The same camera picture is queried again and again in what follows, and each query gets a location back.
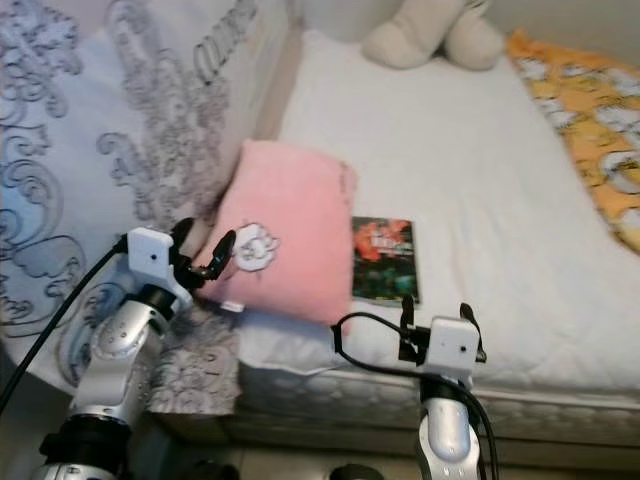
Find beige plush toy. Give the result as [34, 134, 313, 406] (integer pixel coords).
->
[300, 0, 506, 71]

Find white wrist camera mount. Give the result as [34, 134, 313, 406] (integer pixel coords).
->
[425, 317, 479, 381]
[125, 228, 193, 309]

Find beige bed frame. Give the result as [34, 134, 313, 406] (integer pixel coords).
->
[160, 410, 640, 473]

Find white bed sheet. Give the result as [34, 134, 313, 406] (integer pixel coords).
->
[240, 30, 640, 396]

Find dark robot right leg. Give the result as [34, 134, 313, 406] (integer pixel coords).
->
[325, 463, 386, 480]

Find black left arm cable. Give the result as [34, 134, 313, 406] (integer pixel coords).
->
[0, 238, 131, 411]

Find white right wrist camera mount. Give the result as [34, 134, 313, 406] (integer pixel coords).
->
[425, 317, 479, 381]

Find pink pillow white flower patch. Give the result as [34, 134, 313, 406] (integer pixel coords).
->
[195, 140, 358, 326]

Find white grey floral quilt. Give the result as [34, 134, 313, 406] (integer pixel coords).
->
[0, 0, 301, 416]

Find grey quilted mattress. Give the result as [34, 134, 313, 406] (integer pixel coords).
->
[220, 360, 640, 446]

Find dark robot left leg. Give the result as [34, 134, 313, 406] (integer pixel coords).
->
[180, 460, 241, 480]

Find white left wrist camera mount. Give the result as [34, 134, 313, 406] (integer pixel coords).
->
[125, 228, 193, 309]

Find orange patterned blanket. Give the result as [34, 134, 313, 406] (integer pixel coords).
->
[505, 28, 640, 256]

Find dark book red flower cover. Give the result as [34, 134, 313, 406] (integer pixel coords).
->
[351, 215, 421, 304]

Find dark robot leg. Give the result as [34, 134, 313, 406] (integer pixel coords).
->
[325, 463, 386, 480]
[180, 460, 241, 480]

